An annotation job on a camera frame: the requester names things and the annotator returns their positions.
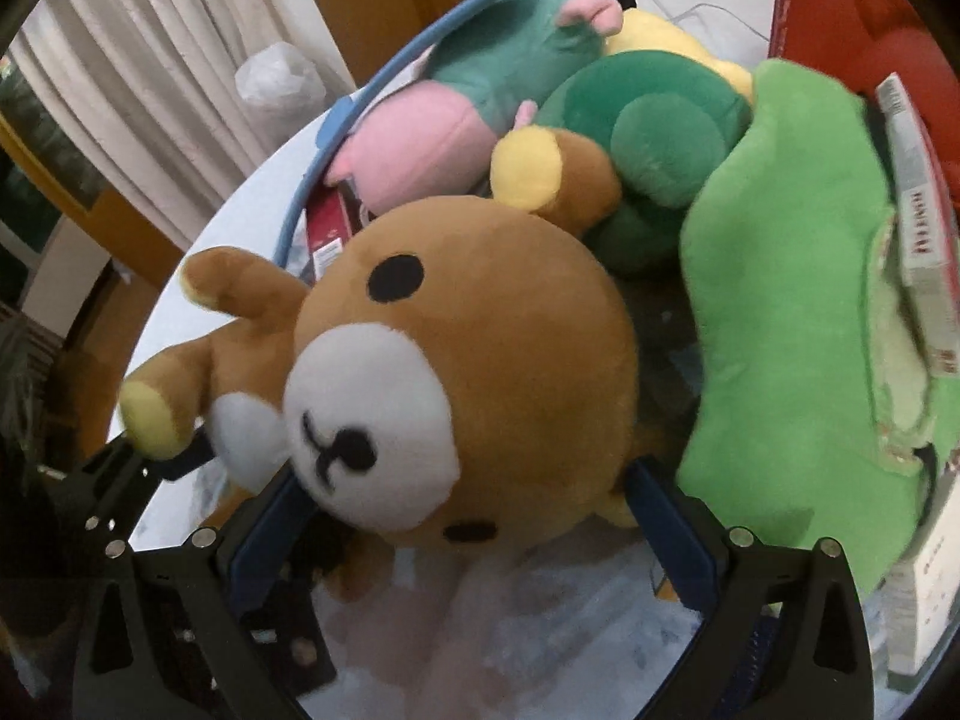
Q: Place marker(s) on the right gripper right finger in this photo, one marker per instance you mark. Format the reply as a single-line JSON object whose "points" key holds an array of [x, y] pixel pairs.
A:
{"points": [[782, 633]]}

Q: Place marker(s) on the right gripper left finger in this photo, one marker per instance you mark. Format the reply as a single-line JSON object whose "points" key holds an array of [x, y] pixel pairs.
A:
{"points": [[220, 626]]}

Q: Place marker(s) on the bright green plush cushion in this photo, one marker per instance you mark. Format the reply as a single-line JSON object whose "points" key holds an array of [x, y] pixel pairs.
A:
{"points": [[817, 404]]}

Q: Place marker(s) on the brown bear plush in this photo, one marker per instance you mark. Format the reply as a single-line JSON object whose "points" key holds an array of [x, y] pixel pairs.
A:
{"points": [[464, 375]]}

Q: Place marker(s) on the white red-lettered box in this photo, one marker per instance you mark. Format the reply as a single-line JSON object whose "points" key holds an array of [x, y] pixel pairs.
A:
{"points": [[926, 227]]}

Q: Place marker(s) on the dark green turtle plush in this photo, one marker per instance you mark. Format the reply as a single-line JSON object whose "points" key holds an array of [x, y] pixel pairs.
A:
{"points": [[666, 122]]}

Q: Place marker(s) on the white plastic bag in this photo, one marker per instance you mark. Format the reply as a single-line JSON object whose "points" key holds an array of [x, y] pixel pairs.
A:
{"points": [[281, 89]]}

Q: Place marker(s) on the pig plush teal shirt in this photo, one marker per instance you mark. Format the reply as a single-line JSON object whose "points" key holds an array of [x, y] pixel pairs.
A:
{"points": [[435, 135]]}

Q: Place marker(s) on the white curtain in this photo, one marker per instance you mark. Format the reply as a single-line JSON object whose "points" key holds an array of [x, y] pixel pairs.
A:
{"points": [[146, 90]]}

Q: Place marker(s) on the red bear-face handbag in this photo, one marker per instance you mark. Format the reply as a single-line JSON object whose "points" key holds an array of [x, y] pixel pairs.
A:
{"points": [[860, 42]]}

